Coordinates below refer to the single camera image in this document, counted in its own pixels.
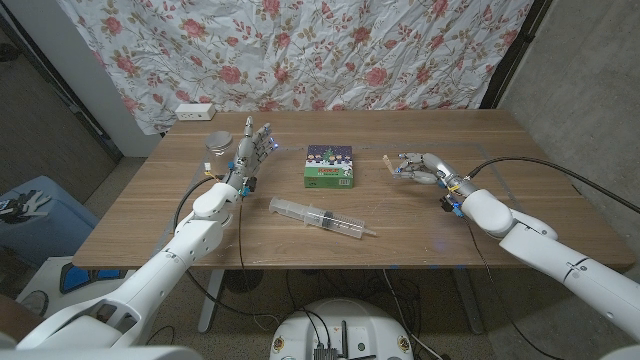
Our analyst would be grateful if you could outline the grey sneaker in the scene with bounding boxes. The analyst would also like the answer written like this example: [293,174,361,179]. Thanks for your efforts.
[22,289,51,317]

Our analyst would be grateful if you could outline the black backdrop stand pole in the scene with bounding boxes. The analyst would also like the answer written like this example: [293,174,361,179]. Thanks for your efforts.
[0,14,124,164]
[478,0,554,110]

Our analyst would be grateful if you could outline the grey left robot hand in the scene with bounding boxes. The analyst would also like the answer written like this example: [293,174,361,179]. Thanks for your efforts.
[223,115,280,197]

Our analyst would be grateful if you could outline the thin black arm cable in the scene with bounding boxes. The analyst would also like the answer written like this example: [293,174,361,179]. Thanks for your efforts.
[237,195,246,271]
[460,215,559,360]

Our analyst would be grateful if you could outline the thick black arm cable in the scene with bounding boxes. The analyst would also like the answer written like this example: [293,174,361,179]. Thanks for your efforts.
[173,174,281,321]
[464,156,640,215]

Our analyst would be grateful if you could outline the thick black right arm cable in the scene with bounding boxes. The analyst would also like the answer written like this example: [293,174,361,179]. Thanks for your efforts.
[464,156,640,215]

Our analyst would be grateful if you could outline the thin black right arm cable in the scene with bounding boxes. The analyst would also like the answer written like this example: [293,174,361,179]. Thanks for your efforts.
[460,215,559,360]

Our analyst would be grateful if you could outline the white floor cable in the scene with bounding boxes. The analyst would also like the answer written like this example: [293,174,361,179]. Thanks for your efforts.
[382,269,442,360]

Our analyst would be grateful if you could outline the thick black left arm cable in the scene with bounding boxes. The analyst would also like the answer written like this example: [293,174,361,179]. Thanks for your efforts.
[173,174,281,321]

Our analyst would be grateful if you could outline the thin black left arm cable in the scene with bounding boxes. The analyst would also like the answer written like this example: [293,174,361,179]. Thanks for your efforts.
[237,195,246,271]

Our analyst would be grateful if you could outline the white and blue floor pad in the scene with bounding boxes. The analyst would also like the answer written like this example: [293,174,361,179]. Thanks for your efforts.
[17,255,137,319]

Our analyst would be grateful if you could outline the white table leg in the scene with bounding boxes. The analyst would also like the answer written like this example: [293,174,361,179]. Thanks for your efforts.
[197,269,226,335]

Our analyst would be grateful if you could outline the floral rose backdrop cloth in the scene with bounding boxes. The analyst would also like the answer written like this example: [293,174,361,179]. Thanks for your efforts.
[55,0,535,136]

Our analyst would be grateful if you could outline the grey table leg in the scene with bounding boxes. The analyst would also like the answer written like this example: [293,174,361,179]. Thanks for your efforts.
[452,269,485,335]

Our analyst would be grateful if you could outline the black and white gloves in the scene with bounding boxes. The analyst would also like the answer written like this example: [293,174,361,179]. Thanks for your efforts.
[0,189,52,225]

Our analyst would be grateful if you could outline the black round floor base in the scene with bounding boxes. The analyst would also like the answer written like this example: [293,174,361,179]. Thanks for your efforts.
[222,269,265,294]

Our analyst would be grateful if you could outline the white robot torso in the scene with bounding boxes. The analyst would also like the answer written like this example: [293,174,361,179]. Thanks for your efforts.
[268,298,414,360]

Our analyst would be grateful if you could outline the white power strip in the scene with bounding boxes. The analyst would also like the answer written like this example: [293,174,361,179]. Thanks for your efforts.
[174,103,217,122]

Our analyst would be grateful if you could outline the blue storage bin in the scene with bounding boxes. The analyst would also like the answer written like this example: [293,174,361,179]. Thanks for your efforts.
[0,174,100,269]

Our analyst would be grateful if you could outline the clear plastic syringe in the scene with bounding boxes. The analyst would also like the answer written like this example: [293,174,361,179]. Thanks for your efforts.
[268,196,377,240]

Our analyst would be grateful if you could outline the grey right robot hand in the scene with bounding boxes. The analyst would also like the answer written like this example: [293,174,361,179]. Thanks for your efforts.
[392,152,476,201]

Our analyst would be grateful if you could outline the green cartoon print box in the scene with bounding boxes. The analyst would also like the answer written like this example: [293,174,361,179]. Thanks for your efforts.
[303,144,355,190]

